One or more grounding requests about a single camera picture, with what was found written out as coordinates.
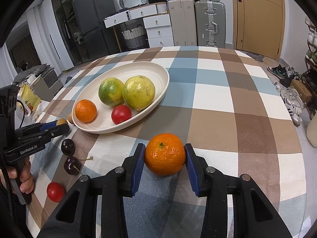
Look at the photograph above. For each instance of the silver suitcase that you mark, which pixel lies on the silver suitcase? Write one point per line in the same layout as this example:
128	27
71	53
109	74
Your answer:
210	24

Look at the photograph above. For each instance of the glass door cabinet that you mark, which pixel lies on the glass door cabinet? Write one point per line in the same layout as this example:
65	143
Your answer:
62	17

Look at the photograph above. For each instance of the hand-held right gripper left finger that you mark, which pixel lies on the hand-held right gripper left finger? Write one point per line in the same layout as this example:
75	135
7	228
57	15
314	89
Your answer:
139	168

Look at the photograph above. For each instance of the red tomato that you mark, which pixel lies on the red tomato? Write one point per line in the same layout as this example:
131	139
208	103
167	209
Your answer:
55	191
121	114

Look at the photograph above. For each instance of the person's left hand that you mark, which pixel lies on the person's left hand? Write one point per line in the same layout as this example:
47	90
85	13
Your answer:
26	178

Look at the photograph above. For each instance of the orange mandarin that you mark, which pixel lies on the orange mandarin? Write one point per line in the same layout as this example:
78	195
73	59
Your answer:
165	155
85	111

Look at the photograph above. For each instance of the checked tablecloth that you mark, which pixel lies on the checked tablecloth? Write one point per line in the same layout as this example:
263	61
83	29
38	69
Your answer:
223	129

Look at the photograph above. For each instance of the yellow bag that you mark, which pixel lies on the yellow bag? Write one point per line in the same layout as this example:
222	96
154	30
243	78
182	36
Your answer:
29	100

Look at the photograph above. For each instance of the black refrigerator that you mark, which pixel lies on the black refrigerator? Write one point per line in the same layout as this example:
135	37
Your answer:
94	22

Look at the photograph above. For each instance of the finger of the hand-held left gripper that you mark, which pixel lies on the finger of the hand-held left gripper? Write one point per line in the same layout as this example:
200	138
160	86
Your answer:
59	129
48	126

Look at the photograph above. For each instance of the brown storage box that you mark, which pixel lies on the brown storage box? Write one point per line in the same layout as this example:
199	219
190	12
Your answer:
48	79

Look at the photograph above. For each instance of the black green sneaker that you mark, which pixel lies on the black green sneaker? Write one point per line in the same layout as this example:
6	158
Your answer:
282	72

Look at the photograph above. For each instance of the white curtain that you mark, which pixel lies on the white curtain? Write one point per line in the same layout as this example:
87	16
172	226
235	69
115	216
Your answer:
39	29

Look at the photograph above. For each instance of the white striped sneaker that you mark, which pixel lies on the white striped sneaker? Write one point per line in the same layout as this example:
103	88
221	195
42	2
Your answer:
293	106

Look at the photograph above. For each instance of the yellow guava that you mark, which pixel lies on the yellow guava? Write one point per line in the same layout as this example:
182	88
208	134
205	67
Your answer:
138	93

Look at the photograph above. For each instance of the green orange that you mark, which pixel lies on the green orange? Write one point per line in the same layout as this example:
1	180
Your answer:
110	91

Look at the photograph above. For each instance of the person's left forearm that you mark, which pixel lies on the person's left forearm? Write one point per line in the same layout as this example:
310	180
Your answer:
10	218

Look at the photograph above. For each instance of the woven basket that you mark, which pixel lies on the woven basket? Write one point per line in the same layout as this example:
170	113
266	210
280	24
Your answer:
133	38

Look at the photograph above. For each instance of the brown longan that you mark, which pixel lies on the brown longan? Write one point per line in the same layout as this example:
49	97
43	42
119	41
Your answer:
71	118
62	122

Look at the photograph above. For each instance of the cream bucket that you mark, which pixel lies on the cream bucket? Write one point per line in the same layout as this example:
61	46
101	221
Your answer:
312	131

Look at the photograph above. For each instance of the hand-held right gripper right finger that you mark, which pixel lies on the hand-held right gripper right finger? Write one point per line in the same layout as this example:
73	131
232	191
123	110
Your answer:
191	171

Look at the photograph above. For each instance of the beige suitcase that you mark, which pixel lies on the beige suitcase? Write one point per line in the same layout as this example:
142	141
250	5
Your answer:
183	22

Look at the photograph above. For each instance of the dark red cherry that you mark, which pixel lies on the dark red cherry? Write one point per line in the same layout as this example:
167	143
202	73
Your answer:
68	146
71	165

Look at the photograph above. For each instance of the wooden door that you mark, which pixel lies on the wooden door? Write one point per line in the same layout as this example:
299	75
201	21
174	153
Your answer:
260	17

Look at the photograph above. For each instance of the white dressing table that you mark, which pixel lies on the white dressing table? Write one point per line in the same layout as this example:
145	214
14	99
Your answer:
158	29

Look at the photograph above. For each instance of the cream round plate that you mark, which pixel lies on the cream round plate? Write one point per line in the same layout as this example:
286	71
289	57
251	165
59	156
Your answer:
148	69

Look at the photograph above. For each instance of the brown cardboard box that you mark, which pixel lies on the brown cardboard box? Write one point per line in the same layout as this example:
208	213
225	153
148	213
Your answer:
301	90

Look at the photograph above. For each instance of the grey doormat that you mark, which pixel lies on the grey doormat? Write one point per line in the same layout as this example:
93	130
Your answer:
255	57

